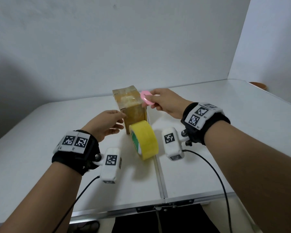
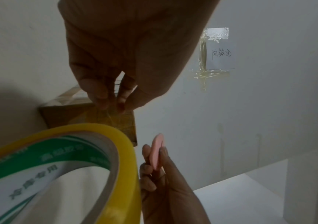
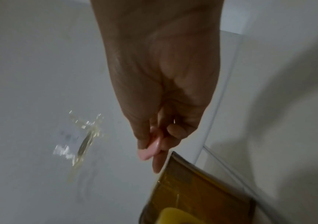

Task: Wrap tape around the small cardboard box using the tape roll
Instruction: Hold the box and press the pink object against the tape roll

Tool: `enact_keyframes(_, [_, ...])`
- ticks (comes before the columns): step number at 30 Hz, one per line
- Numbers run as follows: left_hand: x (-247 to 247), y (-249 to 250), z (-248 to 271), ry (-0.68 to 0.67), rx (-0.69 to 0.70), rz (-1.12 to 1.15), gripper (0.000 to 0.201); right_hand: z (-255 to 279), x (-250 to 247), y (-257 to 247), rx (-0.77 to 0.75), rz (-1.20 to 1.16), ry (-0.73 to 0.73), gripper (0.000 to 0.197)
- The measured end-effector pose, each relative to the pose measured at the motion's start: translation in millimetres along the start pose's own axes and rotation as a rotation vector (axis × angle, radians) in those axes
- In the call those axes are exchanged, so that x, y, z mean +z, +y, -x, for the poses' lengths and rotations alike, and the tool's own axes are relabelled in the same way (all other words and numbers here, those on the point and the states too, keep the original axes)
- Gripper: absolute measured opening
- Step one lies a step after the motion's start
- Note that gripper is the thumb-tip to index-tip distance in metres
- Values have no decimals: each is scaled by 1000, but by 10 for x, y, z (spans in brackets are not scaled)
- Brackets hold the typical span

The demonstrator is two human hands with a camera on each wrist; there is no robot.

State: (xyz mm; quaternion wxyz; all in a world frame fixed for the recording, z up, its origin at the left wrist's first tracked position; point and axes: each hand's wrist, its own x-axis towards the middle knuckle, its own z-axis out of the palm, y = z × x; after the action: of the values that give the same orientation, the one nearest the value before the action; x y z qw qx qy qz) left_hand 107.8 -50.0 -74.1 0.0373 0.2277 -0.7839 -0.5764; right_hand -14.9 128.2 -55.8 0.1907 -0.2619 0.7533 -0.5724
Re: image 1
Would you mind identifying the person's right forearm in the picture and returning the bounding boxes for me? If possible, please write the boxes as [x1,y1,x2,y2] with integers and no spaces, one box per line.
[204,120,291,233]

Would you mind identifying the person's left forearm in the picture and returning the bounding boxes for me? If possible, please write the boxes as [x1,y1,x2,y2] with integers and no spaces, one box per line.
[0,161,83,233]

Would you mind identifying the dark shoe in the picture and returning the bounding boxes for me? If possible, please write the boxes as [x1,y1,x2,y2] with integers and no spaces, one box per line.
[70,221,100,233]

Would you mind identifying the black wristband with marker tags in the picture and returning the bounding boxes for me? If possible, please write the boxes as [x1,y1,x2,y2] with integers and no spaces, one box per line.
[52,130,102,176]
[181,102,231,146]

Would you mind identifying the person's right hand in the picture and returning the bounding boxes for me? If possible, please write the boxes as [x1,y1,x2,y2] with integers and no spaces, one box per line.
[142,88,193,120]

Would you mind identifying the white wrist camera with marker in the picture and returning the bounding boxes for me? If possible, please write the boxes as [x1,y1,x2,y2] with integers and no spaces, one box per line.
[162,127,185,161]
[99,147,123,184]

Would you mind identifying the yellow packing tape roll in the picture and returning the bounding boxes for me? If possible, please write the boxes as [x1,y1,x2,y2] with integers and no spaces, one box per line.
[129,120,159,161]

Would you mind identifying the pink round cutter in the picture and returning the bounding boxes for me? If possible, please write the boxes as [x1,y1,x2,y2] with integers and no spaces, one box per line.
[140,91,155,106]

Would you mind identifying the black table latch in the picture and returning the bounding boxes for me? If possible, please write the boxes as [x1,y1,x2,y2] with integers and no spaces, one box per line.
[136,199,195,213]

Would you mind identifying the person's left hand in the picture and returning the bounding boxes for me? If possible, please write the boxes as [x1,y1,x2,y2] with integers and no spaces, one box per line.
[81,110,127,143]

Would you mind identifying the black camera cable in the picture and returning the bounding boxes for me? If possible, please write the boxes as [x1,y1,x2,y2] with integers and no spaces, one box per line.
[52,176,100,233]
[183,149,233,233]

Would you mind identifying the person's black trousers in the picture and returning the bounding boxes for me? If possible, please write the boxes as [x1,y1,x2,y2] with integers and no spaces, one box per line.
[112,204,221,233]

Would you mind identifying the orange bowl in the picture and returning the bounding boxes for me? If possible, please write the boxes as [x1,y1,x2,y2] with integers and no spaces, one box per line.
[248,82,268,91]

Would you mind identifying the brown taped cardboard box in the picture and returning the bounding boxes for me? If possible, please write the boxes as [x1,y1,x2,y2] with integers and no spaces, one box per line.
[112,85,148,135]

